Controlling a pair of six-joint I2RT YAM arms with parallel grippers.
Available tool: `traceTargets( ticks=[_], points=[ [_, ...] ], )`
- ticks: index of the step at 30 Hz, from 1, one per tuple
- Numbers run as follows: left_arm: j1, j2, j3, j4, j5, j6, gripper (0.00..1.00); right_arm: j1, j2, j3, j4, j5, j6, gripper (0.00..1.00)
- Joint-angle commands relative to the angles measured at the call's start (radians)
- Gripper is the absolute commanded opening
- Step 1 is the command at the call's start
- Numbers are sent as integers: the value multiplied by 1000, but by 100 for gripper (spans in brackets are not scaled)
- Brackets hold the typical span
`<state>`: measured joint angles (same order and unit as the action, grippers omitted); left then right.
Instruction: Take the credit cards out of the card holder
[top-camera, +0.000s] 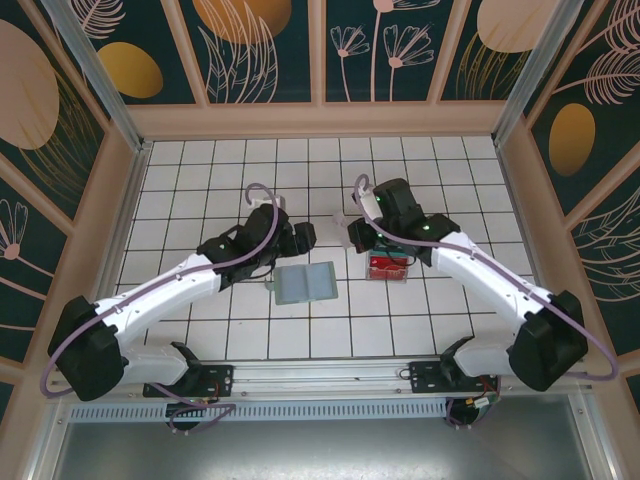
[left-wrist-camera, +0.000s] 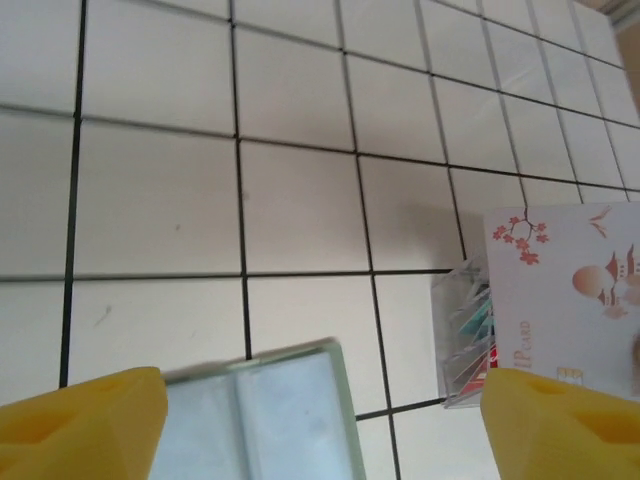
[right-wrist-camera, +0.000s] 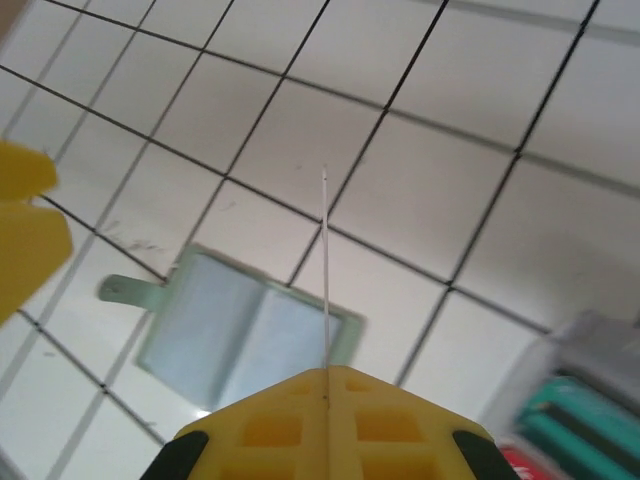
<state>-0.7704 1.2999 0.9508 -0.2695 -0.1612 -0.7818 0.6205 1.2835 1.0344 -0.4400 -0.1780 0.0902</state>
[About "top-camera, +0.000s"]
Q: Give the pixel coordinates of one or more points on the green card holder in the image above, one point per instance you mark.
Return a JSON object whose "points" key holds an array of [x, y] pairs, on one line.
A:
{"points": [[305, 282]]}

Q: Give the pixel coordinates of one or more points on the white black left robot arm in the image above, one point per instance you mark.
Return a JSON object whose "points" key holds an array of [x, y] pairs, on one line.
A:
{"points": [[160, 287]]}

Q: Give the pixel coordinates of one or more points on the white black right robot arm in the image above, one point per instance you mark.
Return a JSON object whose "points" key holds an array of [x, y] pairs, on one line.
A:
{"points": [[480, 270]]}

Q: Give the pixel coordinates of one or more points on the teal card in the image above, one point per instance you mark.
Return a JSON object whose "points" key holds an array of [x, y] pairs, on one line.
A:
{"points": [[397, 252]]}

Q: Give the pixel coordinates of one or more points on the red card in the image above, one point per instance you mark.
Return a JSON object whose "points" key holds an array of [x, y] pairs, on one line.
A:
{"points": [[387, 270]]}

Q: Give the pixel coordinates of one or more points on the clear box with red contents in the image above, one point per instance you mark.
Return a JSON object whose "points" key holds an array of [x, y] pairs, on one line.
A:
{"points": [[389, 282]]}

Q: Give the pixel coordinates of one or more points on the grey metal sheet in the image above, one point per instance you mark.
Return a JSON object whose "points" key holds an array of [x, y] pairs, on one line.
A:
{"points": [[320, 450]]}

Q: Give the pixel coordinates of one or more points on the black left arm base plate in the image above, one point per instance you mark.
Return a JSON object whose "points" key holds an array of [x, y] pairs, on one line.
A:
{"points": [[222, 380]]}

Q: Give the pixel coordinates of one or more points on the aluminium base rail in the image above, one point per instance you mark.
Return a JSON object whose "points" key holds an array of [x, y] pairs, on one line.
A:
{"points": [[325, 377]]}

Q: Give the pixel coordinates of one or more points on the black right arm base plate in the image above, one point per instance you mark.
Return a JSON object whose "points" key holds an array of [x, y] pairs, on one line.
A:
{"points": [[425, 380]]}

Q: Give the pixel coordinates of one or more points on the aluminium corner post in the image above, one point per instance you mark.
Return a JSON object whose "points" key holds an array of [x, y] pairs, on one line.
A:
{"points": [[100, 85], [530, 80]]}

